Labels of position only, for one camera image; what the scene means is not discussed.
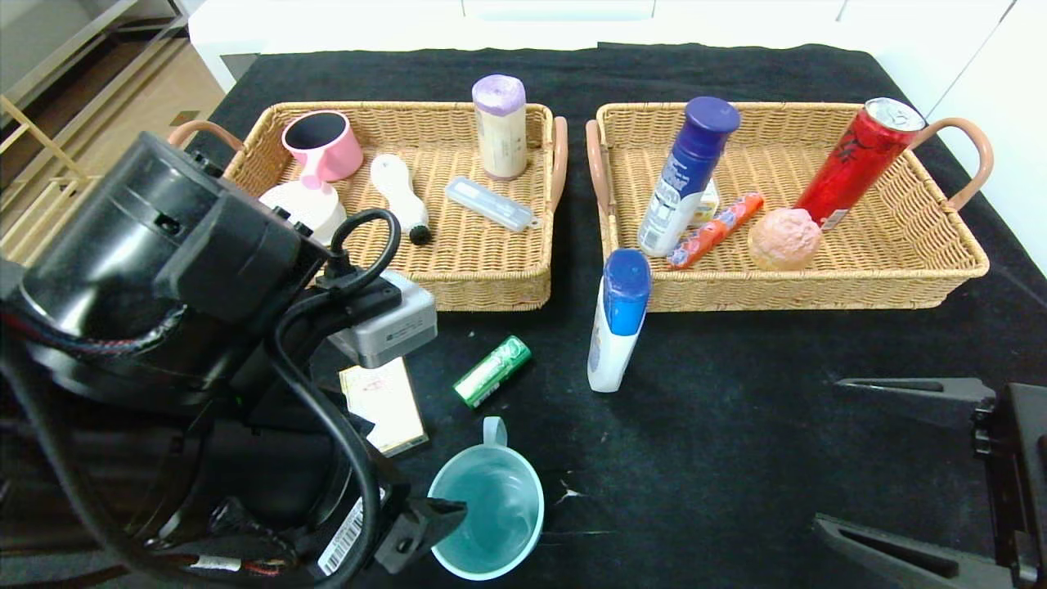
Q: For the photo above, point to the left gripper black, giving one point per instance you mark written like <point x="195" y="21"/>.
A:
<point x="353" y="528"/>

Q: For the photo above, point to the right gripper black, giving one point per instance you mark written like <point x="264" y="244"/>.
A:
<point x="1018" y="466"/>

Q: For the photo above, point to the teal mug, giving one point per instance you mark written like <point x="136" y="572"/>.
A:
<point x="499" y="507"/>

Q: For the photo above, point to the cream card box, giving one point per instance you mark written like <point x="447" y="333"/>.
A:
<point x="393" y="401"/>

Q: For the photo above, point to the orange sausage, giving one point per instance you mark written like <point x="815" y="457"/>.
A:
<point x="716" y="231"/>

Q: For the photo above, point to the indigo capped drink bottle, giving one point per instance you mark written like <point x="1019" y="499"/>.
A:
<point x="675" y="204"/>

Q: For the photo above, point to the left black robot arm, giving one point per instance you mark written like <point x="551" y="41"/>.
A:
<point x="147" y="245"/>

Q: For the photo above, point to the wicker basket holding food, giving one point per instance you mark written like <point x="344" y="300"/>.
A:
<point x="900" y="245"/>

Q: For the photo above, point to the wicker basket holding household items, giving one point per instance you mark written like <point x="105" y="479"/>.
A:
<point x="491" y="270"/>

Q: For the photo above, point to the small white paper scrap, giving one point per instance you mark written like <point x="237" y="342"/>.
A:
<point x="568" y="493"/>

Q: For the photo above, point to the green gum tube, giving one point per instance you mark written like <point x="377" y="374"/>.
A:
<point x="491" y="372"/>

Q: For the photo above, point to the black table cloth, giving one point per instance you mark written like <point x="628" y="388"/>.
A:
<point x="736" y="474"/>

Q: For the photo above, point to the white bottle bright blue cap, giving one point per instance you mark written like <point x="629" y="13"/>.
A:
<point x="609" y="360"/>

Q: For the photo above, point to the pink round bun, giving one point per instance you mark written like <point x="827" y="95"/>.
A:
<point x="784" y="239"/>

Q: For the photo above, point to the tall red drink can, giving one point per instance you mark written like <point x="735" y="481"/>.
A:
<point x="851" y="172"/>

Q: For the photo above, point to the translucent grey toothbrush case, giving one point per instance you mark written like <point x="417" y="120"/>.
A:
<point x="487" y="203"/>

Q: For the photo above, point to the white brush black tip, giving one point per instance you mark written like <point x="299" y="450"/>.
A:
<point x="393" y="184"/>

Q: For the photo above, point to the small white milk carton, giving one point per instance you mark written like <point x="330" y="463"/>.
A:
<point x="707" y="209"/>

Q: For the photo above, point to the pink mug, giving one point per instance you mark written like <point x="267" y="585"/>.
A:
<point x="339" y="155"/>

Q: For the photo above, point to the purple lid cylinder container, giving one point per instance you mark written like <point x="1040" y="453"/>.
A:
<point x="501" y="139"/>

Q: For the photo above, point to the light wooden rack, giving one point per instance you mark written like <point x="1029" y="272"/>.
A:
<point x="49" y="204"/>

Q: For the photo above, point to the grey metal shelf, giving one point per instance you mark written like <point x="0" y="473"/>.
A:
<point x="82" y="33"/>

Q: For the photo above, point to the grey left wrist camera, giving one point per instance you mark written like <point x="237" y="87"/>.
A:
<point x="393" y="331"/>

